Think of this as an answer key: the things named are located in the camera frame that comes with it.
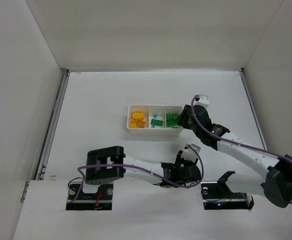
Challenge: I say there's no yellow striped lego brick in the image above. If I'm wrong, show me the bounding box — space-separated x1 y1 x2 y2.
129 119 139 129

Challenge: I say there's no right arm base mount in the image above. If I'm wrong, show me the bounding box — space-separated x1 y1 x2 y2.
201 171 255 210

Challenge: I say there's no green lego plate piece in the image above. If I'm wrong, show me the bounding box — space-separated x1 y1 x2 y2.
166 119 178 128

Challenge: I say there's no small green lego brick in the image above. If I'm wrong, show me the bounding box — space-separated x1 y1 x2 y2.
166 114 173 121

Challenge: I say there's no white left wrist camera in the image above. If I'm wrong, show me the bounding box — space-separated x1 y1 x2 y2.
181 144 201 164

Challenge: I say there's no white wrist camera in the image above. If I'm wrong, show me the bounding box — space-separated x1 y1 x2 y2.
195 94 210 108
181 144 201 164

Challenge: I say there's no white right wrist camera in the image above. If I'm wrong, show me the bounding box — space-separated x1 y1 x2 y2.
195 94 210 108

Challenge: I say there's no white three-compartment container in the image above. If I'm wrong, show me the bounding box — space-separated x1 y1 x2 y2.
127 105 183 137

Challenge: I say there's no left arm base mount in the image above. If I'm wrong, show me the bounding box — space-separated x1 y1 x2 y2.
66 177 114 211

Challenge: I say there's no yellow oval butterfly lego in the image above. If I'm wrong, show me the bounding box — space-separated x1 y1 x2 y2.
132 112 145 121

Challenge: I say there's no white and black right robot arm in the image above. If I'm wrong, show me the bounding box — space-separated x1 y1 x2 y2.
178 105 292 208

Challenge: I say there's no yellow face lego cube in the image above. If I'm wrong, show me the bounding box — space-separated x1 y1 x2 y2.
138 120 147 128

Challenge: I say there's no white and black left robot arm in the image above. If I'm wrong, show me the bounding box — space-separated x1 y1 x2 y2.
84 144 203 188

